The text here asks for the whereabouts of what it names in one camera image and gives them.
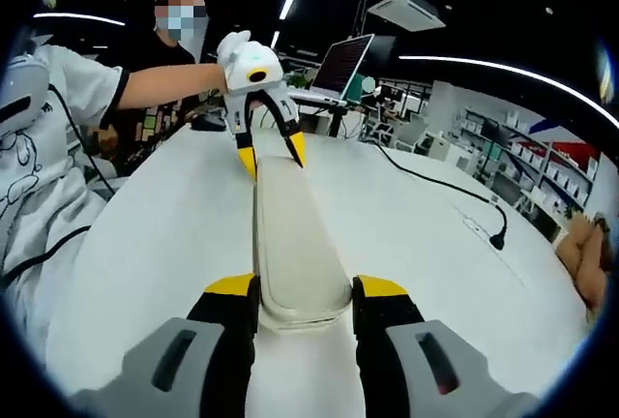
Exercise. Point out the laptop stand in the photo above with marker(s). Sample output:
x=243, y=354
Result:
x=337, y=120

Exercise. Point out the white chest-worn device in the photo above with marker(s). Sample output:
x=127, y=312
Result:
x=21, y=89

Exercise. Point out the shelf with white boxes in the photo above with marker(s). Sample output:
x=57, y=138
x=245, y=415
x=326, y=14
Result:
x=556, y=171

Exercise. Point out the beige cutlery case base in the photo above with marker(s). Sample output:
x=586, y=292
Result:
x=304, y=328

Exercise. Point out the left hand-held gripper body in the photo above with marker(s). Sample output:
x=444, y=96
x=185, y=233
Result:
x=242, y=65

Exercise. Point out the teal green panel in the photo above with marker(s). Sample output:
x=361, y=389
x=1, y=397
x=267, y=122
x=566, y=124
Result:
x=355, y=91

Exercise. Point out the black computer mouse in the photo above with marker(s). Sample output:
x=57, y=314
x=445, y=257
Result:
x=208, y=123

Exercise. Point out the beige cutlery case lid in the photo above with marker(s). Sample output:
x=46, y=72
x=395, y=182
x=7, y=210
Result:
x=295, y=234

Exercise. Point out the open laptop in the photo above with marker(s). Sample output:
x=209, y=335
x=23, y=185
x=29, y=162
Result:
x=343, y=65

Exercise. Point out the operator in white shirt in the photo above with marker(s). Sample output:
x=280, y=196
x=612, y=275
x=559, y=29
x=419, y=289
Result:
x=43, y=171

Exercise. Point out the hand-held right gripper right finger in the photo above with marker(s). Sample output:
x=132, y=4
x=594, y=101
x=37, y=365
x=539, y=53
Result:
x=411, y=369

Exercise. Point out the ceiling air conditioner unit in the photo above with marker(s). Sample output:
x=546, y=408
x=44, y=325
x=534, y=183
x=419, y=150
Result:
x=406, y=11

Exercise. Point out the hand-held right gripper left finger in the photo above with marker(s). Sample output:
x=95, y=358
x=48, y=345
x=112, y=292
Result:
x=193, y=369

